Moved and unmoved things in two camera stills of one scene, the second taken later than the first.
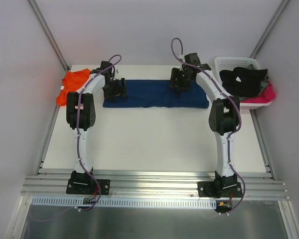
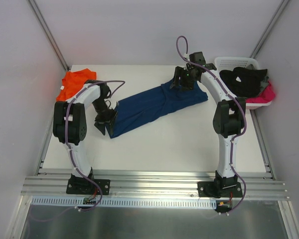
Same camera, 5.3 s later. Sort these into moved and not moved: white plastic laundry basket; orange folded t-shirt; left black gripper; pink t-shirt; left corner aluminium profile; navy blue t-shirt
Moved: left black gripper; navy blue t-shirt
Not moved: pink t-shirt; left corner aluminium profile; white plastic laundry basket; orange folded t-shirt
